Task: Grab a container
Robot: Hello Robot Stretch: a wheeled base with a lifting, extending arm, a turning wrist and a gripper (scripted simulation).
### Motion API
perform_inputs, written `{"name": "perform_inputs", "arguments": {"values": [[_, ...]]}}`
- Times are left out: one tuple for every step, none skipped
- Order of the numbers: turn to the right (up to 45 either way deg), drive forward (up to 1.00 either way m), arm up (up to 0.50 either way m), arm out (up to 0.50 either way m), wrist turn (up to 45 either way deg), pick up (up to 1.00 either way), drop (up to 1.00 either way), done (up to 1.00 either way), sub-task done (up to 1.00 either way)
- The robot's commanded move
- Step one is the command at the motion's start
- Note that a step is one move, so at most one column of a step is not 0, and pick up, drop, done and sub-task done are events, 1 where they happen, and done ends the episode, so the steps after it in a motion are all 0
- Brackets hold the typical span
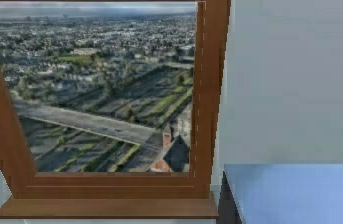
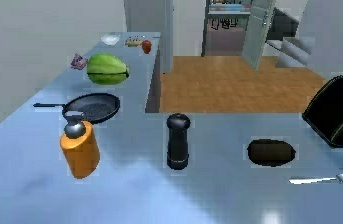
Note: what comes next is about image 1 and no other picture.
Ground brown wooden framed window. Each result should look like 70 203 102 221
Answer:
0 0 232 220

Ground blue topped dark table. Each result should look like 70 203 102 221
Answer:
217 163 343 224

